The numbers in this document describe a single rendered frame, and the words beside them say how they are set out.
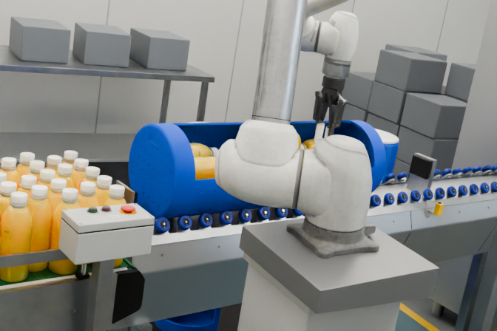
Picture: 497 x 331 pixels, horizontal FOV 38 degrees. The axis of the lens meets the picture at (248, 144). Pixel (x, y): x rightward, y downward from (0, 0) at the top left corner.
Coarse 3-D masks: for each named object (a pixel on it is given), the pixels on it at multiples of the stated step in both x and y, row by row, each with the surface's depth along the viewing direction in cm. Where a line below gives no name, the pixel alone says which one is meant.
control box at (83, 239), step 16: (80, 208) 173; (112, 208) 176; (64, 224) 169; (80, 224) 164; (96, 224) 166; (112, 224) 168; (128, 224) 171; (144, 224) 174; (64, 240) 170; (80, 240) 164; (96, 240) 167; (112, 240) 170; (128, 240) 172; (144, 240) 175; (80, 256) 166; (96, 256) 168; (112, 256) 171; (128, 256) 174
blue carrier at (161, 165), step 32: (160, 128) 207; (192, 128) 226; (224, 128) 235; (352, 128) 265; (160, 160) 207; (192, 160) 204; (384, 160) 253; (160, 192) 207; (192, 192) 205; (224, 192) 213
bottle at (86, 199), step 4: (80, 192) 185; (84, 192) 185; (92, 192) 186; (80, 196) 185; (84, 196) 185; (88, 196) 185; (92, 196) 186; (80, 200) 185; (84, 200) 184; (88, 200) 185; (92, 200) 185; (96, 200) 187; (80, 204) 184; (84, 204) 184; (88, 204) 184; (92, 204) 185; (96, 204) 186; (88, 264) 189
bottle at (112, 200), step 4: (112, 196) 186; (116, 196) 186; (120, 196) 187; (108, 200) 186; (112, 200) 186; (116, 200) 186; (120, 200) 187; (124, 200) 188; (104, 204) 187; (108, 204) 186; (112, 204) 186; (116, 204) 186; (120, 204) 186; (116, 260) 189; (120, 260) 191; (116, 264) 190; (120, 264) 191
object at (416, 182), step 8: (416, 160) 289; (424, 160) 286; (432, 160) 285; (416, 168) 290; (424, 168) 287; (432, 168) 286; (416, 176) 292; (424, 176) 287; (432, 176) 287; (408, 184) 295; (416, 184) 292; (424, 184) 289
